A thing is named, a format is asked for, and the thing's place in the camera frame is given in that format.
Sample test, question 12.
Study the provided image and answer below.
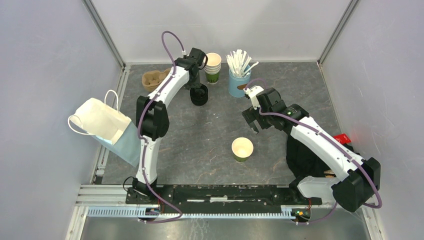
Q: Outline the green paper cup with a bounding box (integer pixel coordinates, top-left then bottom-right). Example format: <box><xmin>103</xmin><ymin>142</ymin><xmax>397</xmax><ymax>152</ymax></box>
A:
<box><xmin>231</xmin><ymin>137</ymin><xmax>254</xmax><ymax>162</ymax></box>

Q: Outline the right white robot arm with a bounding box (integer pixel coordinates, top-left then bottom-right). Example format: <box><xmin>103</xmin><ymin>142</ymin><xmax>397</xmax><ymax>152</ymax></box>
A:
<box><xmin>238</xmin><ymin>80</ymin><xmax>383</xmax><ymax>212</ymax></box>

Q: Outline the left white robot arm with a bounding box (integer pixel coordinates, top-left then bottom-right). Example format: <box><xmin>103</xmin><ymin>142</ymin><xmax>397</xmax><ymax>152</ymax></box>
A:
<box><xmin>127</xmin><ymin>47</ymin><xmax>209</xmax><ymax>204</ymax></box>

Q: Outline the blue straw holder can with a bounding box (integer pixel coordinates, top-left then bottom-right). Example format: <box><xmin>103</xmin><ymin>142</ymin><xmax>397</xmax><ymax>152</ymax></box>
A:
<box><xmin>228</xmin><ymin>70</ymin><xmax>251</xmax><ymax>98</ymax></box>

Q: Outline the stack of black lids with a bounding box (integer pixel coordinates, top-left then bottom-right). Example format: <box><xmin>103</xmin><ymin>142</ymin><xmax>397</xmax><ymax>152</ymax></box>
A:
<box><xmin>189</xmin><ymin>84</ymin><xmax>209</xmax><ymax>106</ymax></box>

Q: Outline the stack of paper cups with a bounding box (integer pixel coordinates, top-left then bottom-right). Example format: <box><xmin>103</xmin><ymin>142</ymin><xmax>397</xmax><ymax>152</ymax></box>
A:
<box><xmin>204</xmin><ymin>52</ymin><xmax>222</xmax><ymax>85</ymax></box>

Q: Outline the black cloth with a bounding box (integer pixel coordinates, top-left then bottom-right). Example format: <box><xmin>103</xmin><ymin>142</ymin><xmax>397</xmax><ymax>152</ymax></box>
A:
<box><xmin>286</xmin><ymin>134</ymin><xmax>362</xmax><ymax>182</ymax></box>

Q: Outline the red emergency button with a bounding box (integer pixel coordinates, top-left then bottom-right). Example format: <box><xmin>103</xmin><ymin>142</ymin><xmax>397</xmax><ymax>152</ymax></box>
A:
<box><xmin>333</xmin><ymin>133</ymin><xmax>352</xmax><ymax>145</ymax></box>

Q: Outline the brown cardboard cup carrier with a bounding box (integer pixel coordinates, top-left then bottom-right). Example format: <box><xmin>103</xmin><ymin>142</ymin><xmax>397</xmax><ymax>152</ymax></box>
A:
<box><xmin>141</xmin><ymin>68</ymin><xmax>171</xmax><ymax>93</ymax></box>

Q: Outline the white and blue paper bag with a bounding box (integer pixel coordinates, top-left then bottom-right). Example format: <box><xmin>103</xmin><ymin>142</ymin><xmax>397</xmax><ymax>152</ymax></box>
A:
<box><xmin>67</xmin><ymin>89</ymin><xmax>141</xmax><ymax>167</ymax></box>

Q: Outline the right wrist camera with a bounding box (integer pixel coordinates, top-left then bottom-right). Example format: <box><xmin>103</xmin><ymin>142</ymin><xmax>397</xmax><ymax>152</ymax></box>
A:
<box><xmin>243</xmin><ymin>85</ymin><xmax>264</xmax><ymax>110</ymax></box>

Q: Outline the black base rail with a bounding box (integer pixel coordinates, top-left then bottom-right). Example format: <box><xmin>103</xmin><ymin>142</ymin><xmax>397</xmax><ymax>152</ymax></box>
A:
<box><xmin>123</xmin><ymin>184</ymin><xmax>323</xmax><ymax>214</ymax></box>

